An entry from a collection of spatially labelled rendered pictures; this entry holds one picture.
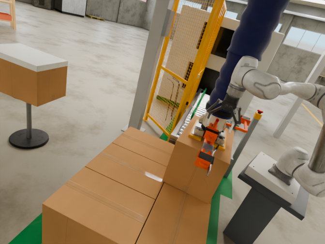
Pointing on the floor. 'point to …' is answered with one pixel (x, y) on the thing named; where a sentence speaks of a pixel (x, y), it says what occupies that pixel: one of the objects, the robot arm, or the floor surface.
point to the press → (42, 4)
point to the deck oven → (71, 7)
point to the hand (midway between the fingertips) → (218, 126)
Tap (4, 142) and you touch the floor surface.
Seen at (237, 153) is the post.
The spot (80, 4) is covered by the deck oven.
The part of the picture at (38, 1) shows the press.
